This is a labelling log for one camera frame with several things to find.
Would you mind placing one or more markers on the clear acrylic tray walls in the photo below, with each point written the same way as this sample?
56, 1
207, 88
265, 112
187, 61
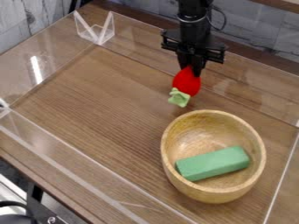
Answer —
83, 114

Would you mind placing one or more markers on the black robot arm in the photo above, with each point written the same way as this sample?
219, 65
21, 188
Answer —
200, 16

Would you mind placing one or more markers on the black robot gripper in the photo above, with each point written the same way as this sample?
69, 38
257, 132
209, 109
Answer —
193, 49

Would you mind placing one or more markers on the red plush fruit green stem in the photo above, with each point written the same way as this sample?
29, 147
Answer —
185, 87

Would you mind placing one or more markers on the green rectangular block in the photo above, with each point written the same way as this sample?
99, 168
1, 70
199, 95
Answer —
212, 163

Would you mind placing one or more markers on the round wooden bowl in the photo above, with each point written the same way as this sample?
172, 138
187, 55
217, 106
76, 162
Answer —
203, 131

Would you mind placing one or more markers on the black table leg frame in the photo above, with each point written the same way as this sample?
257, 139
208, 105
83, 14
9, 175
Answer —
46, 209

